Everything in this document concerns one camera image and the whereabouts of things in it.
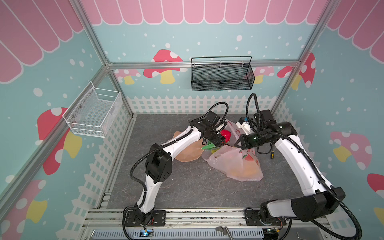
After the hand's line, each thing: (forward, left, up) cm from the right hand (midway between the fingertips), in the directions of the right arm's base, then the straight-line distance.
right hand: (235, 144), depth 73 cm
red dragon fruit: (+10, +2, -6) cm, 12 cm away
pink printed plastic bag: (-7, -2, -7) cm, 10 cm away
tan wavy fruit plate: (+8, +22, -23) cm, 33 cm away
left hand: (+10, +7, -11) cm, 16 cm away
